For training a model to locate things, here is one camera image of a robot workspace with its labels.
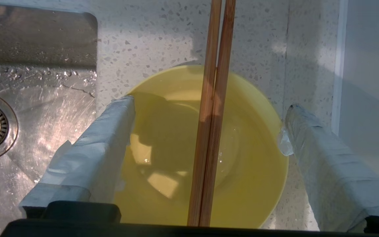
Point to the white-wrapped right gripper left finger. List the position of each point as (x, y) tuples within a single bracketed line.
[(87, 158)]

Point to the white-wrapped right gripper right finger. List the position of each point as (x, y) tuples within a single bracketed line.
[(337, 177)]

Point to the yellow plastic bowl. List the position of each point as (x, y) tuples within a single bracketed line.
[(242, 184)]

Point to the stainless steel sink basin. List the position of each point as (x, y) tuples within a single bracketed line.
[(28, 108)]

